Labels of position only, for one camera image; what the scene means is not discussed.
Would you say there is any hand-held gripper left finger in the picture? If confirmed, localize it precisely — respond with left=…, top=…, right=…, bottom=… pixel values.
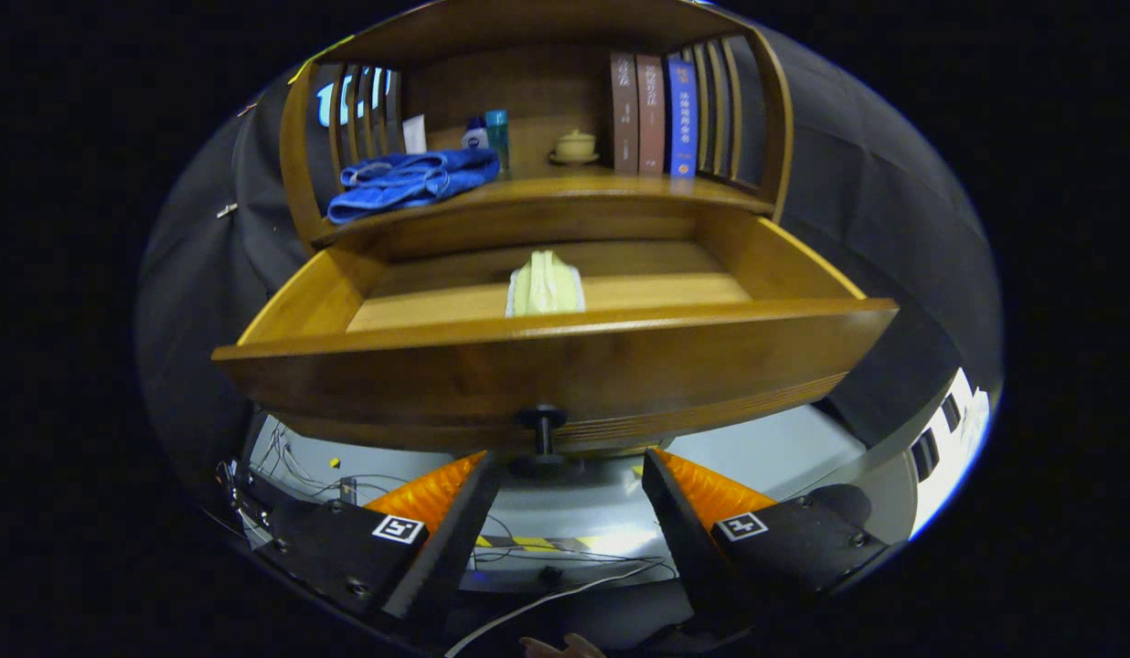
left=254, top=450, right=502, bottom=622

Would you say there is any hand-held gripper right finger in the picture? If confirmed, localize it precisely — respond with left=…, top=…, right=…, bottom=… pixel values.
left=641, top=448, right=890, bottom=631

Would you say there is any wooden drawer with black knob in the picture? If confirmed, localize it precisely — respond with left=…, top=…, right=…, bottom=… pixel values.
left=211, top=212, right=900, bottom=481

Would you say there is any wooden countertop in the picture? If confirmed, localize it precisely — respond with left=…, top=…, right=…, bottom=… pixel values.
left=314, top=167, right=776, bottom=248

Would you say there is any wooden cabinet with slatted shelf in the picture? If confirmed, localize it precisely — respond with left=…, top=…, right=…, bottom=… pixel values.
left=280, top=0, right=794, bottom=252

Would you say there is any white object with dark slots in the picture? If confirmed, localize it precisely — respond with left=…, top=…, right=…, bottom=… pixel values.
left=908, top=368, right=993, bottom=540

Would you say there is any blue towel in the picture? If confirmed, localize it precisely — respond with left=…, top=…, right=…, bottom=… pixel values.
left=327, top=149, right=500, bottom=225

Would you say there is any black backdrop cloth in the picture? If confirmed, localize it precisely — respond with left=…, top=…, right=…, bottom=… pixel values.
left=135, top=27, right=1003, bottom=513

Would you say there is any beige lidded teacup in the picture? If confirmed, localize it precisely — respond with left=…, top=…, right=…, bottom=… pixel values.
left=549, top=129, right=601, bottom=165

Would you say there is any blue book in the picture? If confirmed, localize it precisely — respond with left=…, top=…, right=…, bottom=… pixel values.
left=666, top=59, right=698, bottom=179

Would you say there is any reddish brown book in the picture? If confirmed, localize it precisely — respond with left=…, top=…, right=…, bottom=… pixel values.
left=636, top=55, right=666, bottom=177

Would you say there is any dark brown book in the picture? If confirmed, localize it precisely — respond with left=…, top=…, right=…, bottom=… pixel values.
left=610, top=52, right=641, bottom=176

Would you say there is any white cable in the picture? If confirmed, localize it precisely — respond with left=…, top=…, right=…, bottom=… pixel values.
left=446, top=560, right=666, bottom=658

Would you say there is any bundle of floor cables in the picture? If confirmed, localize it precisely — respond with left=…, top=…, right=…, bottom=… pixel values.
left=219, top=419, right=420, bottom=517

